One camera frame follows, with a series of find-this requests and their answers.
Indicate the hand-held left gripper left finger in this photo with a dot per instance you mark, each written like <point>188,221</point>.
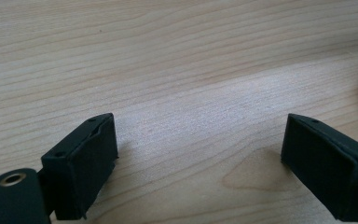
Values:
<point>77,174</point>

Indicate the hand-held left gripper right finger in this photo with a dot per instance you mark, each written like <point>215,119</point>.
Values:
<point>326,168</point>

